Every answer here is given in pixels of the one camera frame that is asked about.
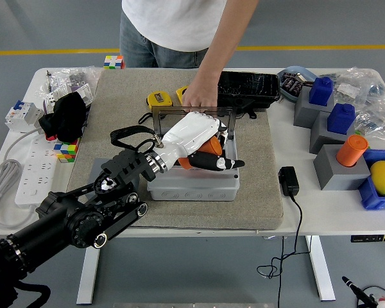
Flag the person's left hand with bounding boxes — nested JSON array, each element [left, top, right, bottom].
[[182, 80, 219, 114]]

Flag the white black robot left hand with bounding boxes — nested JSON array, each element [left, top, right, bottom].
[[158, 111, 246, 172]]

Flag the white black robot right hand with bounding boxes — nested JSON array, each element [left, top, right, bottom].
[[341, 275, 378, 308]]

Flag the orange cylinder battery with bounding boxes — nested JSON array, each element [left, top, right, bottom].
[[336, 134, 370, 168], [179, 136, 225, 170]]

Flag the grey junction box clear lid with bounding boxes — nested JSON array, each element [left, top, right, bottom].
[[146, 106, 241, 202]]

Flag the white table leg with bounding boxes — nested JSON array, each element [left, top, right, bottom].
[[76, 237, 103, 305], [304, 235, 336, 302]]

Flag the black plastic tray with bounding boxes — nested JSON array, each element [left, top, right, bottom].
[[216, 71, 282, 120]]

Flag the black table control panel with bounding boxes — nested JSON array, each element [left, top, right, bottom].
[[350, 234, 385, 243]]

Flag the person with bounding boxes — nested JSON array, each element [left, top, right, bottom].
[[119, 0, 228, 69]]

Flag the grey-brown mat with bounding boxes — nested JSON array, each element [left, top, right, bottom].
[[61, 69, 284, 230]]

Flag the blue plastic bin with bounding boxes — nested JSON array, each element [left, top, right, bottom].
[[358, 149, 385, 212]]

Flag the dark printed packet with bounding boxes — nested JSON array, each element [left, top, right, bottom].
[[281, 72, 304, 96]]

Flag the white-faced colourful puzzle cube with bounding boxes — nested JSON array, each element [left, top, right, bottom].
[[103, 55, 126, 70]]

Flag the grey block with round hole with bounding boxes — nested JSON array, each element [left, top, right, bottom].
[[88, 157, 148, 206]]

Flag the light blue bowl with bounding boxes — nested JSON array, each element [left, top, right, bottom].
[[277, 65, 318, 103]]

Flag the grey block holder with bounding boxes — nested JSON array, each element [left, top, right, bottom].
[[309, 111, 356, 155], [313, 144, 372, 191], [293, 86, 336, 129]]

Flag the white printed package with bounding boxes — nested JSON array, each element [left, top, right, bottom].
[[44, 82, 94, 112]]

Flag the blue bottle-shaped block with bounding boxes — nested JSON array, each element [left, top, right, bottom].
[[327, 103, 356, 135], [309, 76, 335, 107]]

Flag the clear bags of screws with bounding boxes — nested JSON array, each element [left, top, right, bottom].
[[35, 65, 103, 100]]

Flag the white power strip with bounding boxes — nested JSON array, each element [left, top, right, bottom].
[[15, 133, 71, 206]]

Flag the clear bag of parts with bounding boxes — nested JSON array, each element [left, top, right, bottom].
[[354, 96, 385, 150], [335, 66, 385, 103]]

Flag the white circuit breaker blue lever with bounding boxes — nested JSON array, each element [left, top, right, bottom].
[[4, 99, 44, 133]]

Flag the yellow tape measure black strap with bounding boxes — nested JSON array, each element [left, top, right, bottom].
[[138, 91, 174, 125]]

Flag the black power adapter with cord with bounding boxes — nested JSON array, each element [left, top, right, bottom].
[[255, 166, 312, 308]]

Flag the grey-white power strip cable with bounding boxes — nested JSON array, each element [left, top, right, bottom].
[[0, 126, 44, 229]]

